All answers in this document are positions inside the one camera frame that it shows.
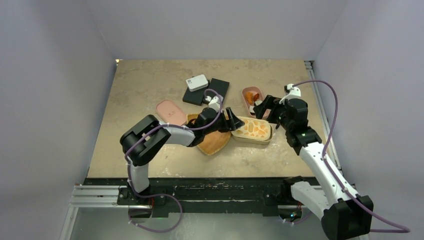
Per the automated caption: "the pink lunch box lid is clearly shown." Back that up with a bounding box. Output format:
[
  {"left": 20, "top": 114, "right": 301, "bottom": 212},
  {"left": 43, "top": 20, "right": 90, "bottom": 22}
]
[{"left": 156, "top": 99, "right": 187, "bottom": 126}]

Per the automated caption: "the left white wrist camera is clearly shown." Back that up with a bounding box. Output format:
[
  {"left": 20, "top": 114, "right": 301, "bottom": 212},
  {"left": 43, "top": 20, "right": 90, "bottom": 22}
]
[{"left": 205, "top": 94, "right": 222, "bottom": 113}]

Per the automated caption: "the beige lunch box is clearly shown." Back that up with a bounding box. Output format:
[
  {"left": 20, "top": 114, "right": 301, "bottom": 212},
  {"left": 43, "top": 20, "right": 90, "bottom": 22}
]
[{"left": 232, "top": 135, "right": 273, "bottom": 145}]

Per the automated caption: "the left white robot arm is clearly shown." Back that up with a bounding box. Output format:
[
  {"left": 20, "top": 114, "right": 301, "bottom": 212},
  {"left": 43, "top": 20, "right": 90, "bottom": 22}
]
[{"left": 119, "top": 107, "right": 245, "bottom": 205}]

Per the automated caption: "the white small device box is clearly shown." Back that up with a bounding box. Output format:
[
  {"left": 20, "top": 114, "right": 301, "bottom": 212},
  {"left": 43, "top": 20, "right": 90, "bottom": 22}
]
[{"left": 185, "top": 74, "right": 209, "bottom": 92}]

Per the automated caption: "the beige lunch box lid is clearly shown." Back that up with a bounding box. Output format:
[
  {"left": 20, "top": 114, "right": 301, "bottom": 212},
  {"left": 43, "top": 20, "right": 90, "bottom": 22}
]
[{"left": 231, "top": 116, "right": 273, "bottom": 139}]

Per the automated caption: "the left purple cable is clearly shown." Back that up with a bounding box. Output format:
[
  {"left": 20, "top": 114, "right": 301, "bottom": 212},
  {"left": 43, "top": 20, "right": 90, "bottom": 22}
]
[{"left": 124, "top": 88, "right": 224, "bottom": 200}]

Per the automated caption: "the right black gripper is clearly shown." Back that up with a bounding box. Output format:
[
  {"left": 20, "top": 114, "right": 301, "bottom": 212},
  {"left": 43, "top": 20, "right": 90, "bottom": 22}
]
[{"left": 254, "top": 94, "right": 293, "bottom": 131}]

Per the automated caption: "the left black box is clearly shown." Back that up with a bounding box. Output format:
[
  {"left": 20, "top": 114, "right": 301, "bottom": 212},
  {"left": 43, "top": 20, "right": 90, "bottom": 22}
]
[{"left": 182, "top": 80, "right": 210, "bottom": 106}]

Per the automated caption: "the small glazed meat strip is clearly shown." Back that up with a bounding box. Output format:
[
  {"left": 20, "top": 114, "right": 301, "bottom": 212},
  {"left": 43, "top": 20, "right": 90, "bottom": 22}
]
[{"left": 252, "top": 93, "right": 260, "bottom": 102}]

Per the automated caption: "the right aluminium rail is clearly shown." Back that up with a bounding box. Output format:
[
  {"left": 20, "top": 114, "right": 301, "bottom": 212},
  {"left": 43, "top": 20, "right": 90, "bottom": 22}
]
[{"left": 304, "top": 60, "right": 343, "bottom": 174}]

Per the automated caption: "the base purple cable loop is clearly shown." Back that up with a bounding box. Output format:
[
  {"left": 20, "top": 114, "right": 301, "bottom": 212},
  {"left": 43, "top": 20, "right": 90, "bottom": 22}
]
[{"left": 127, "top": 193, "right": 185, "bottom": 233}]

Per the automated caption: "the right black box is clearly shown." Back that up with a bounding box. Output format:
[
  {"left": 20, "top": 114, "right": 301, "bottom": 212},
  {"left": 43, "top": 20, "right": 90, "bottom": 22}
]
[{"left": 202, "top": 78, "right": 230, "bottom": 104}]

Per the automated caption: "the fried chicken piece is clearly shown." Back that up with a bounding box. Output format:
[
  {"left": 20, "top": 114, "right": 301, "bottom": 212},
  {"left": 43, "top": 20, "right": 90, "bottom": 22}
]
[{"left": 244, "top": 91, "right": 255, "bottom": 105}]

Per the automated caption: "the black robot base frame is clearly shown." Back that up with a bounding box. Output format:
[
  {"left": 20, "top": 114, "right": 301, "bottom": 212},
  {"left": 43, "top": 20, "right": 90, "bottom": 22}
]
[{"left": 83, "top": 177, "right": 308, "bottom": 222}]

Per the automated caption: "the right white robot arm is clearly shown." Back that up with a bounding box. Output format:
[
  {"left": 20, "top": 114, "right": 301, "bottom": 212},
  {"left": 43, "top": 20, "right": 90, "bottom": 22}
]
[{"left": 253, "top": 95, "right": 374, "bottom": 240}]

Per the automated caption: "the pink lunch box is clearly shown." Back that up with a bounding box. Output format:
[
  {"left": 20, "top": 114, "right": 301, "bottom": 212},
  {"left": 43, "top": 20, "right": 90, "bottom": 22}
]
[{"left": 241, "top": 86, "right": 265, "bottom": 118}]

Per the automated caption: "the woven bamboo basket tray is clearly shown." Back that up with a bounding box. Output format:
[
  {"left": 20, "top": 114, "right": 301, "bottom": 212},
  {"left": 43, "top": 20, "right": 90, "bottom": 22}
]
[{"left": 196, "top": 131, "right": 232, "bottom": 156}]

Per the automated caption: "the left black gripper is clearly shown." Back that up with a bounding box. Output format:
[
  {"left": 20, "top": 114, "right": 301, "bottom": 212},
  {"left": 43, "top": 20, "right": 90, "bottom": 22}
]
[{"left": 203, "top": 107, "right": 243, "bottom": 136}]

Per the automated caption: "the black box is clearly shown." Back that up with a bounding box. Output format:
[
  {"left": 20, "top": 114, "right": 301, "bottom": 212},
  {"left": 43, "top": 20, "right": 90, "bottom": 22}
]
[
  {"left": 182, "top": 80, "right": 210, "bottom": 106},
  {"left": 202, "top": 78, "right": 230, "bottom": 104}
]

